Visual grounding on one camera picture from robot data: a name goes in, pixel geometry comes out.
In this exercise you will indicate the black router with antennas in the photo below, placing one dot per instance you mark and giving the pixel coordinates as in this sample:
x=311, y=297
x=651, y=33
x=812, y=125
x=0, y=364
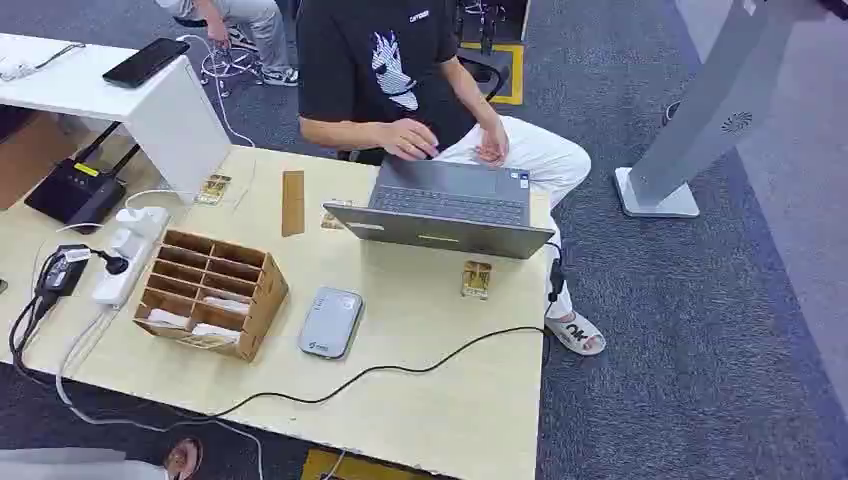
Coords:
x=76, y=192

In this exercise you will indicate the white desk shelf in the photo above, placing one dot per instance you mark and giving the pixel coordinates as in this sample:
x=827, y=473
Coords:
x=172, y=119

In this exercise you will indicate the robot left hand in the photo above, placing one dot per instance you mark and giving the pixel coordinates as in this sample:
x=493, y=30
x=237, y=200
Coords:
x=182, y=458

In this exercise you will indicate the person in pale trousers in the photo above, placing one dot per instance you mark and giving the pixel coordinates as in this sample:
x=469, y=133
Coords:
x=262, y=26

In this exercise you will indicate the person's left hand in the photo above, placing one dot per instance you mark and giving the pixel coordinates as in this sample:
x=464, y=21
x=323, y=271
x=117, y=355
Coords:
x=493, y=142

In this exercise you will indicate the white sandal with black print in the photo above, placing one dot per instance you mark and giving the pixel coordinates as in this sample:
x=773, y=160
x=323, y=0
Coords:
x=575, y=333

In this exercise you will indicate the grey kiosk stand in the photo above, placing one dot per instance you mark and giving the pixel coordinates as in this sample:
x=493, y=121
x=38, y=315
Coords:
x=719, y=106

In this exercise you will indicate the yellow floor tape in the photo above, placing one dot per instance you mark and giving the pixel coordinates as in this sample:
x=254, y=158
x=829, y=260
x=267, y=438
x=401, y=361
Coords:
x=358, y=469

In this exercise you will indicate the grey laptop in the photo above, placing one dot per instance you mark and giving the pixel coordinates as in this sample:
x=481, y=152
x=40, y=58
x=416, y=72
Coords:
x=450, y=199

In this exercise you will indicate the gold card in clear stand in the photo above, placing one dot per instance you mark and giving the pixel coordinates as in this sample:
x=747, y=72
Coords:
x=476, y=279

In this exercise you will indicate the person's right hand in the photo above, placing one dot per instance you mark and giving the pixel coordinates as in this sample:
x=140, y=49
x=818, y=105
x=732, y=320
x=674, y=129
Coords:
x=407, y=139

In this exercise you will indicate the black smartphone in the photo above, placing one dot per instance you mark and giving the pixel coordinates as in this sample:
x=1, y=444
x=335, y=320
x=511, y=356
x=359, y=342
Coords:
x=146, y=61

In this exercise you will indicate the seated person at laptop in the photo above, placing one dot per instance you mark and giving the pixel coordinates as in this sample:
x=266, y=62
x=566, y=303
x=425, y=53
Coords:
x=358, y=60

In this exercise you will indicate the black plug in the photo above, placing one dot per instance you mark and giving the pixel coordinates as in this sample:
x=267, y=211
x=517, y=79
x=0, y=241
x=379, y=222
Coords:
x=116, y=265

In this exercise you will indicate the black power adapter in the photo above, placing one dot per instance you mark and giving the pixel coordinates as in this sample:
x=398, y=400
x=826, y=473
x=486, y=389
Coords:
x=61, y=272

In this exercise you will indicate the white card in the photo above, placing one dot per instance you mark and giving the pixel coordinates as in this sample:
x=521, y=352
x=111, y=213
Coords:
x=226, y=305
x=167, y=318
x=216, y=333

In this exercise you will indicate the person's hand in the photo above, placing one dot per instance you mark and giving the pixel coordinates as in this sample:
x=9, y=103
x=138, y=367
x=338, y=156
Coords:
x=493, y=142
x=407, y=139

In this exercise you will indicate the brown wooden strip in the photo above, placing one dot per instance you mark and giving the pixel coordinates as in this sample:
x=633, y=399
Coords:
x=293, y=203

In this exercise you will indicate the grey rounded card reader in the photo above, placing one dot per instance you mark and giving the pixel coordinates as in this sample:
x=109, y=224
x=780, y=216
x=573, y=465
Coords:
x=330, y=322

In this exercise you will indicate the chrome stool base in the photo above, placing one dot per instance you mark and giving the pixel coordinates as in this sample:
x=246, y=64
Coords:
x=228, y=64

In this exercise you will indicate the white plug adapter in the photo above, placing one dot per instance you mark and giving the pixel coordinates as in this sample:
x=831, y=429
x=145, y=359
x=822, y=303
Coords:
x=142, y=217

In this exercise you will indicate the wooden card box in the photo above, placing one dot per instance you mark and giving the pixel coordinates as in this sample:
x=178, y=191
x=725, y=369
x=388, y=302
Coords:
x=265, y=291

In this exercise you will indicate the white power strip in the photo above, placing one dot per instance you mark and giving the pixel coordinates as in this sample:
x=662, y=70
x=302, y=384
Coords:
x=122, y=281

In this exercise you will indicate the black chair legs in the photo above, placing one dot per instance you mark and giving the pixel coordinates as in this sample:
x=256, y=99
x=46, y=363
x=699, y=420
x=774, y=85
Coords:
x=487, y=23

